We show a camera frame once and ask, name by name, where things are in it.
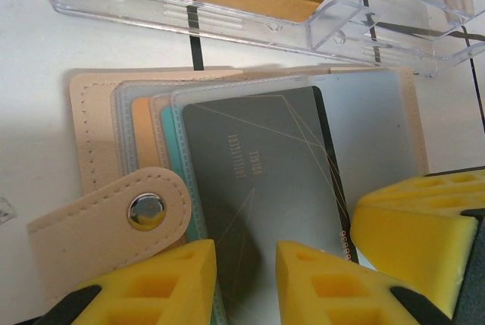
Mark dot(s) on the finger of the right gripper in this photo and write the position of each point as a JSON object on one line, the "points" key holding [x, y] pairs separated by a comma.
{"points": [[417, 226]]}

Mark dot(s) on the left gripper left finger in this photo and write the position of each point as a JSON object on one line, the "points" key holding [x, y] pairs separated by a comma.
{"points": [[151, 294]]}

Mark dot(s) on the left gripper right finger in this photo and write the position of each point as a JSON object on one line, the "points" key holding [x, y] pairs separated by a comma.
{"points": [[322, 294]]}

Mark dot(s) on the grey card with gold lines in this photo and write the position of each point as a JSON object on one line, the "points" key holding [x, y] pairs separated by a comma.
{"points": [[265, 169]]}

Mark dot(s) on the teal card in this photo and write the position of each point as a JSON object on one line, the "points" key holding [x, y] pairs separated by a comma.
{"points": [[168, 139]]}

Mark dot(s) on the beige leather card holder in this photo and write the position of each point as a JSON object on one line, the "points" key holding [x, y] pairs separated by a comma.
{"points": [[94, 143]]}

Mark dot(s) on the orange card in sleeve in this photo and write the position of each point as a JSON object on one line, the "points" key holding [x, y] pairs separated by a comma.
{"points": [[142, 132]]}

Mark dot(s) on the clear acrylic card organizer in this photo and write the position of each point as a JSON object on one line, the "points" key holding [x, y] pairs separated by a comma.
{"points": [[265, 33]]}

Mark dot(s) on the small clear plastic scrap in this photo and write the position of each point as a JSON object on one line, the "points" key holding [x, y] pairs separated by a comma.
{"points": [[5, 211]]}

